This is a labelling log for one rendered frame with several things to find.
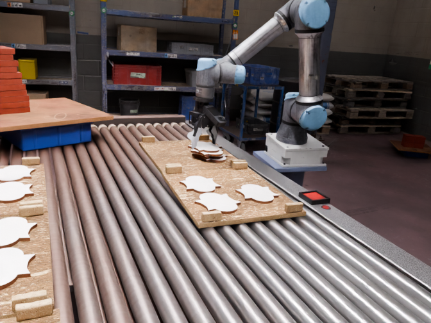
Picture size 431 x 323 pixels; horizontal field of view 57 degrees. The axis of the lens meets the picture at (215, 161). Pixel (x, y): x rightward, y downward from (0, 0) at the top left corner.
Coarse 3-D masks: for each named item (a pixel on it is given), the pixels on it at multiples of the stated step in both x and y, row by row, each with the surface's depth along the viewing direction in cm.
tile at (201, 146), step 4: (200, 144) 166; (204, 144) 166; (208, 144) 167; (212, 144) 167; (196, 148) 161; (200, 148) 160; (204, 148) 161; (208, 148) 161; (212, 148) 162; (216, 148) 162; (220, 148) 166; (208, 152) 159; (212, 152) 159; (216, 152) 160
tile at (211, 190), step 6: (186, 180) 136; (192, 180) 137; (198, 180) 137; (204, 180) 137; (210, 180) 138; (186, 186) 132; (192, 186) 131; (198, 186) 131; (204, 186) 132; (210, 186) 132; (216, 186) 133; (198, 192) 128; (204, 192) 128; (210, 192) 129
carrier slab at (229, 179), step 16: (176, 176) 142; (208, 176) 144; (224, 176) 145; (240, 176) 146; (256, 176) 148; (176, 192) 128; (192, 192) 129; (224, 192) 131; (192, 208) 117; (240, 208) 120; (256, 208) 121; (272, 208) 121; (208, 224) 110; (224, 224) 112
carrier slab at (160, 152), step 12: (144, 144) 177; (156, 144) 178; (168, 144) 180; (180, 144) 181; (216, 144) 185; (156, 156) 162; (168, 156) 163; (180, 156) 164; (192, 156) 165; (228, 156) 169; (192, 168) 151; (204, 168) 152; (216, 168) 153; (228, 168) 155
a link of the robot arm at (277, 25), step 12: (276, 12) 165; (264, 24) 167; (276, 24) 165; (288, 24) 164; (252, 36) 166; (264, 36) 165; (276, 36) 167; (240, 48) 166; (252, 48) 166; (228, 60) 166; (240, 60) 167
